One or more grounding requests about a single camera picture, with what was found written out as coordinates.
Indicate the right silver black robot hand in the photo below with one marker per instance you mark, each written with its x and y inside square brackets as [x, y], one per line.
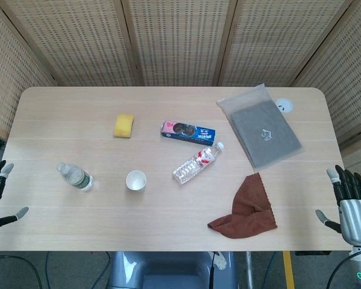
[356, 219]

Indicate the bottle with green label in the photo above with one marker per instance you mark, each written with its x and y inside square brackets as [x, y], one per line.
[76, 178]

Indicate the white paper cup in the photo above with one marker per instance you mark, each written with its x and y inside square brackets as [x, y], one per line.
[136, 181]

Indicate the capped bottle with red label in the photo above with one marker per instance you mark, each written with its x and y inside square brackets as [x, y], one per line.
[195, 164]

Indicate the brown microfiber cloth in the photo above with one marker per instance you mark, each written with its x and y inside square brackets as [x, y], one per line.
[246, 216]

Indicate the metal table leg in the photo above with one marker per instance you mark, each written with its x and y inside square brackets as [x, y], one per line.
[249, 271]

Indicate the folded grey cloth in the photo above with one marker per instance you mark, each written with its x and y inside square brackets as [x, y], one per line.
[258, 150]

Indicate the woven folding screen panel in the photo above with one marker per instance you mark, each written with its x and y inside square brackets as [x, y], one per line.
[282, 39]
[84, 39]
[12, 75]
[180, 39]
[349, 90]

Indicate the white round lid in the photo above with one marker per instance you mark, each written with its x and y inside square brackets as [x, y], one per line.
[285, 105]

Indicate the yellow sponge with green pad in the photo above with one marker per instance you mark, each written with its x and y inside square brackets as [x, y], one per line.
[124, 126]

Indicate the grey item in plastic bag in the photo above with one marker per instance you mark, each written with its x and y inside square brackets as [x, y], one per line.
[237, 100]

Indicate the grey blue robot torso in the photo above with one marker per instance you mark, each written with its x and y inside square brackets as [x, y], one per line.
[168, 271]

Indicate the blue pink cookie box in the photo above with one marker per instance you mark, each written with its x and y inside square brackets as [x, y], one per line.
[188, 133]

